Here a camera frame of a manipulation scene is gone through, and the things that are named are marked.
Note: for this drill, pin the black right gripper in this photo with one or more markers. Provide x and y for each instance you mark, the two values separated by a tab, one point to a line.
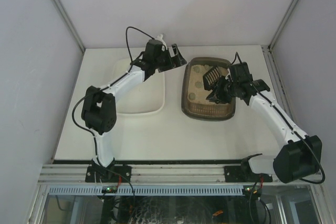
220	87

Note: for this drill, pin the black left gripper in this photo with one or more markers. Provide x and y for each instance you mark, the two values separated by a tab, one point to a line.
169	57

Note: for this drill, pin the black slotted litter scoop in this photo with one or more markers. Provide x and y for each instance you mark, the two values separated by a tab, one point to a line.
210	81

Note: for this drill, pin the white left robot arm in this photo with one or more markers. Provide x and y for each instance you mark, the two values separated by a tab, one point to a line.
99	110

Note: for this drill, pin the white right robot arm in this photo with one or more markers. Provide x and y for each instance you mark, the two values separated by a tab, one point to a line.
300	153

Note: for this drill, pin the beige pellet litter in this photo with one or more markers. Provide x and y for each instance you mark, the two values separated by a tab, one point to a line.
200	107

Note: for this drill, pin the dark translucent litter box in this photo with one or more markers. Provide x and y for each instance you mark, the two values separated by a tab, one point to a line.
221	63

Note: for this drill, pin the green clump top left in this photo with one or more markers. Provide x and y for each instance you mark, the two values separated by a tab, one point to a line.
196	69

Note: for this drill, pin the green clump near left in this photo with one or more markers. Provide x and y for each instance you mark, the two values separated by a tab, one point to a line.
198	84

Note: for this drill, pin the green clump lower left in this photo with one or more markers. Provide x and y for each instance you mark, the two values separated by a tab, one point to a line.
192	96

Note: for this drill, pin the white plastic bin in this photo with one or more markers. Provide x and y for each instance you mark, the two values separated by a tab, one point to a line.
146	98

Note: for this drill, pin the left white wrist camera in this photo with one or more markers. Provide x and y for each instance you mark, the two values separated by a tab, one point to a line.
160	38

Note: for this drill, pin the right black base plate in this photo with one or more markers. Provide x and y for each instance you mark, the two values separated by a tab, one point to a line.
237	174

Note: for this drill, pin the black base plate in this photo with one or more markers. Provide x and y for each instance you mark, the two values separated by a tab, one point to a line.
237	174
113	174

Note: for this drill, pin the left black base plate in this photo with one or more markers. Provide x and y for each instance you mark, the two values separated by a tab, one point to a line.
113	174

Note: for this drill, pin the grey slotted cable duct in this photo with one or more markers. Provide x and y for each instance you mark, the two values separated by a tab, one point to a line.
145	190

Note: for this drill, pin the aluminium mounting rail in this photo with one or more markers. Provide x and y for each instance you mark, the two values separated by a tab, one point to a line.
142	174

